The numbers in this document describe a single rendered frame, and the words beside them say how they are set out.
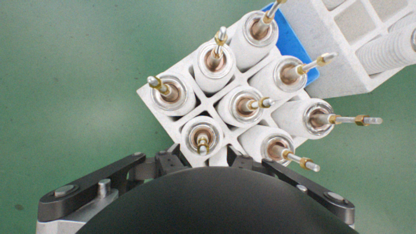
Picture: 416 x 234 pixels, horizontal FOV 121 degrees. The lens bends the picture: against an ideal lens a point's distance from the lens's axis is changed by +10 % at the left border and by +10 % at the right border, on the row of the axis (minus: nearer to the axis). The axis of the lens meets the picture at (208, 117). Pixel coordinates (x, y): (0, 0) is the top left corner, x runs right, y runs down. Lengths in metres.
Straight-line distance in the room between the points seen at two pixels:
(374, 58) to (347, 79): 0.06
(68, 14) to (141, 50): 0.31
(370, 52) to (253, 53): 0.36
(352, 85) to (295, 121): 0.30
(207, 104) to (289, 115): 0.21
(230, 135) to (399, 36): 0.46
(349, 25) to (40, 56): 1.13
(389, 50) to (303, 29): 0.21
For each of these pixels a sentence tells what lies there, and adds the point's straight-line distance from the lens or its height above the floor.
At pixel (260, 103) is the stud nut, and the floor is 0.33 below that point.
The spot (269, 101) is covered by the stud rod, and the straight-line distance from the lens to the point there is 0.18.
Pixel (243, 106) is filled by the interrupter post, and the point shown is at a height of 0.27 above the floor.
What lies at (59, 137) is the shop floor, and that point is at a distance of 0.76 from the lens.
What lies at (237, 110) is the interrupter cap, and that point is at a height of 0.25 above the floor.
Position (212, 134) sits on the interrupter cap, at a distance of 0.25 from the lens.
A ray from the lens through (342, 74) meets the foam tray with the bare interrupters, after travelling 0.59.
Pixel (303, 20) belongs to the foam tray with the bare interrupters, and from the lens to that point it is 0.57.
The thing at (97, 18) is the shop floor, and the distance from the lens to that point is 0.76.
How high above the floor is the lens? 0.50
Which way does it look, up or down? 87 degrees down
